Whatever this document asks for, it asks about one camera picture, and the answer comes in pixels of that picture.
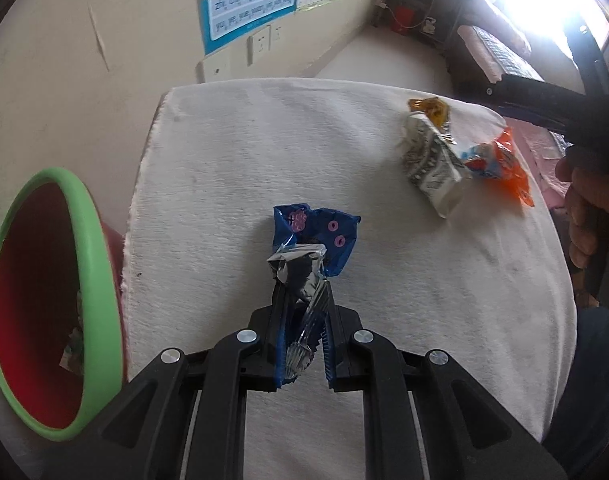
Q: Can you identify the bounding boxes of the white printed wrapper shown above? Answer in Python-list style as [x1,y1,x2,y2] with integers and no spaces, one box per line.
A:
[401,112,473,219]

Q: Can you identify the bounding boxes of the person's right hand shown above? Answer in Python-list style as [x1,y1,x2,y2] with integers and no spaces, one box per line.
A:
[555,157,609,272]

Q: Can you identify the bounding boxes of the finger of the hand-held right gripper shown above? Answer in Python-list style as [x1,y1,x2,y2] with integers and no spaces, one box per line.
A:
[499,101,568,133]
[483,74,560,111]

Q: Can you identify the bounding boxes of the blue snack wrapper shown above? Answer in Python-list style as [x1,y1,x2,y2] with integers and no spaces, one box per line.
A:
[267,203,361,386]

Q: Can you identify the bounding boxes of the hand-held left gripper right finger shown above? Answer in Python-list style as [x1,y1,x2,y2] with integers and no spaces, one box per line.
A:
[322,280,568,480]

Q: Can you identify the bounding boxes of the orange snack wrapper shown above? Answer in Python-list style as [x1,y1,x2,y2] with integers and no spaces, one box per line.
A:
[459,127,535,209]

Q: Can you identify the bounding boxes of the patterned sofa cushion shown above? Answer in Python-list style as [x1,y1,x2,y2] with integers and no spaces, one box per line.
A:
[457,0,575,87]

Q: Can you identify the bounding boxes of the newspaper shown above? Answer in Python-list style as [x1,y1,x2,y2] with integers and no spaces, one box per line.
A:
[59,325,86,376]

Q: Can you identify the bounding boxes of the yellow snack wrapper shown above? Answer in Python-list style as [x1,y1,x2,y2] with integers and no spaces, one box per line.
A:
[409,96,451,133]

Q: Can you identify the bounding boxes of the red box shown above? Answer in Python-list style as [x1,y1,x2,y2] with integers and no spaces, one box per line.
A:
[389,5,415,31]

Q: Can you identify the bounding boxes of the red bin with green rim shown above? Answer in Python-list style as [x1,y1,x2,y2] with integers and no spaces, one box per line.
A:
[0,167,130,443]

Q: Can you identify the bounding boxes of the white wall plate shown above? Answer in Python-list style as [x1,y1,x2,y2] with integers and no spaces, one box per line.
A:
[197,52,232,84]

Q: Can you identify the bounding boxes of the white table cloth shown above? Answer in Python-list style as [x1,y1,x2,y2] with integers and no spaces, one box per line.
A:
[119,77,578,445]

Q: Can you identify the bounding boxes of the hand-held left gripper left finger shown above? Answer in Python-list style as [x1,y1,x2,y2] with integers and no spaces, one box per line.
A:
[44,280,290,480]

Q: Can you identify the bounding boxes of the person's dark blue trousers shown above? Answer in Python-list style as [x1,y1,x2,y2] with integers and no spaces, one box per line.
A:
[539,305,609,480]

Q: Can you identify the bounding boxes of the blue letter wall poster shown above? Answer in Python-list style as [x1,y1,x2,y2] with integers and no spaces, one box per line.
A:
[199,0,304,56]

